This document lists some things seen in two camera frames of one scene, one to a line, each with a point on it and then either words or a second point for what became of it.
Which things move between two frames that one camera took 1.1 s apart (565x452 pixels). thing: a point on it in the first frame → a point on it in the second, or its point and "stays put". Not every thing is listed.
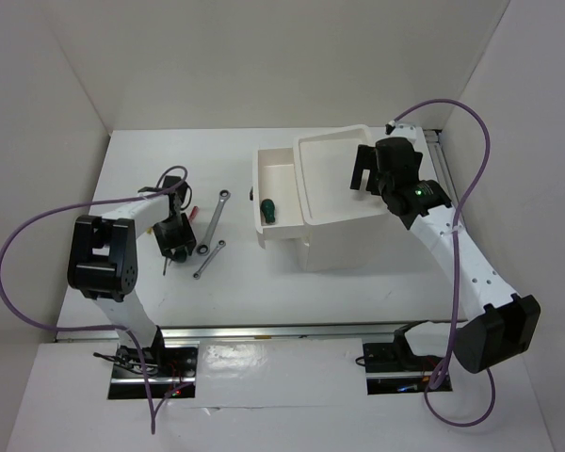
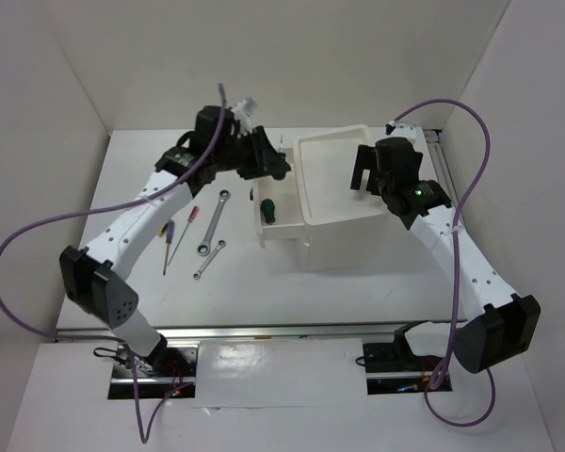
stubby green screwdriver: [267, 208] stays put
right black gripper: [365, 160] stays put
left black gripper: [185, 238] → [261, 161]
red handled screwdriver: [194, 213] stays put
